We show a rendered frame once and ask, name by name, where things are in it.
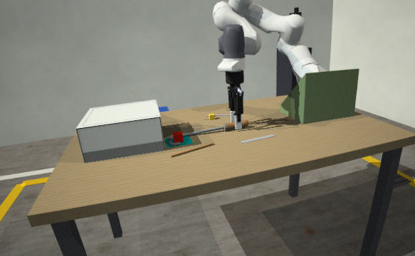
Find wooden handle with grey metal rod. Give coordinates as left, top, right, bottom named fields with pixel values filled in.
left=168, top=120, right=249, bottom=146

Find teal square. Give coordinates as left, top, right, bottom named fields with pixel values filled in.
left=165, top=136, right=193, bottom=148

